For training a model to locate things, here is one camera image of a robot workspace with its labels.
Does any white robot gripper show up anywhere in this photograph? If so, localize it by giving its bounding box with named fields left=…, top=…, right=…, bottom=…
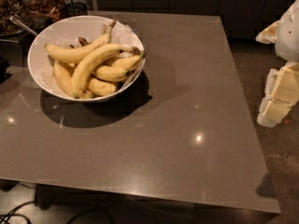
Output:
left=255, top=0, right=299, bottom=128

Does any long front yellow banana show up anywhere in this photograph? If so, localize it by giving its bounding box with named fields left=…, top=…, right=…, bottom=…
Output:
left=71, top=43, right=140, bottom=98

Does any right upper yellow banana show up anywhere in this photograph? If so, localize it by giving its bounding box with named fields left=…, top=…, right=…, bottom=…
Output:
left=105, top=50, right=146, bottom=71

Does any middle right yellow banana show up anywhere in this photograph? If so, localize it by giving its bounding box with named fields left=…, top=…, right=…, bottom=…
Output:
left=93, top=65, right=128, bottom=81

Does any bottom short yellow banana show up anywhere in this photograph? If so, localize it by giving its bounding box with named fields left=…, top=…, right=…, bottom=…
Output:
left=85, top=77, right=119, bottom=96

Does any top back yellow banana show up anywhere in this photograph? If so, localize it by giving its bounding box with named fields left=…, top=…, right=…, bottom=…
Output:
left=45, top=21, right=116, bottom=63

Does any white ceramic bowl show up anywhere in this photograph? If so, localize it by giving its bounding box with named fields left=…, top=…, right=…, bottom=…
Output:
left=27, top=16, right=145, bottom=102

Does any left lower yellow banana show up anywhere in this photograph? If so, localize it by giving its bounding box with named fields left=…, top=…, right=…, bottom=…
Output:
left=53, top=60, right=73, bottom=97

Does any glass bowl of snacks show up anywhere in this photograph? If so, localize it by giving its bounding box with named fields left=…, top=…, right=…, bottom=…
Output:
left=0, top=0, right=34, bottom=37

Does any glass jar of snacks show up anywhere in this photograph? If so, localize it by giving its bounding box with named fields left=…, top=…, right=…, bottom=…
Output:
left=26, top=0, right=65, bottom=22

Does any metal serving spoon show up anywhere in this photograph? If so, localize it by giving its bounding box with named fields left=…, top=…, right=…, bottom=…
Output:
left=9, top=15, right=37, bottom=36

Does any dark wire basket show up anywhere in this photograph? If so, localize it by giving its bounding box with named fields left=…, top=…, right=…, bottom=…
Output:
left=65, top=2, right=87, bottom=17

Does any black floor cable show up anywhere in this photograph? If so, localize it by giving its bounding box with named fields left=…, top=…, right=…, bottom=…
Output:
left=0, top=199, right=36, bottom=224

